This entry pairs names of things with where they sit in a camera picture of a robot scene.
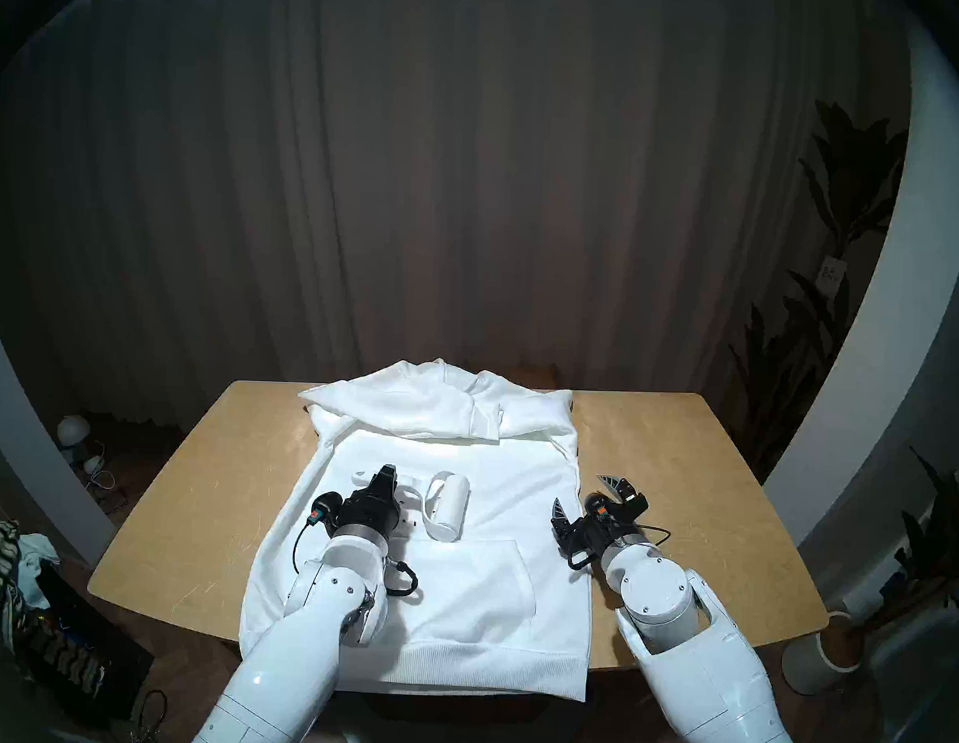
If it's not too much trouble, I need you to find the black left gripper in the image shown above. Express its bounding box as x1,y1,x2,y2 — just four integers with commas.
332,463,405,542

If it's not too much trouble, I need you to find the white mushroom lamp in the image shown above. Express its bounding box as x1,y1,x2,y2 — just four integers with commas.
56,414,92,465

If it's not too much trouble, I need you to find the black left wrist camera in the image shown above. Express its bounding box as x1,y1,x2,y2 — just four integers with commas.
305,490,345,529

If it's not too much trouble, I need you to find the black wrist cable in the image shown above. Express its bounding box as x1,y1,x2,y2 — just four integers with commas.
290,517,423,602
567,521,673,575

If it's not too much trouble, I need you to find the white curved arch pillar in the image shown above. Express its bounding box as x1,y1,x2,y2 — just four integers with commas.
759,9,959,554
0,287,124,568

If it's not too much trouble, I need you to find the plant in white pot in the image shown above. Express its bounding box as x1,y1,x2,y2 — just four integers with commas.
780,440,959,703

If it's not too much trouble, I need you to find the white lint roller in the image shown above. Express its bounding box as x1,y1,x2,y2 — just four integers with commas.
350,466,472,544

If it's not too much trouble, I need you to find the brown pleated curtain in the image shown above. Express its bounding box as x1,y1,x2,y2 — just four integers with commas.
0,0,920,449

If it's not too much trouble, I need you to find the white hoodie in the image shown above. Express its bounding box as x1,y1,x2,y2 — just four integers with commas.
236,352,603,702

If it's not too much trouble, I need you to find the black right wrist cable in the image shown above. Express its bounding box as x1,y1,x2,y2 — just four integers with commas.
567,521,673,575

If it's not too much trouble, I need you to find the tall dark leafy plant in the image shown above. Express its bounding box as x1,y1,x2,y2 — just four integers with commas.
722,94,913,486

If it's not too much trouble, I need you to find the black box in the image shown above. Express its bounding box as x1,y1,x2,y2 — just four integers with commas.
32,559,160,729

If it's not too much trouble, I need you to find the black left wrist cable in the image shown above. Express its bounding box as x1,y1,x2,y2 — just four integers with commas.
290,517,423,602

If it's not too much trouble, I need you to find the crumpled white cloth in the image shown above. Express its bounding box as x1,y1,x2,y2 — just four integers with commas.
14,532,61,588

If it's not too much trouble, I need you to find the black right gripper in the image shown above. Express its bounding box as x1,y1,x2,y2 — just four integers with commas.
549,473,651,568

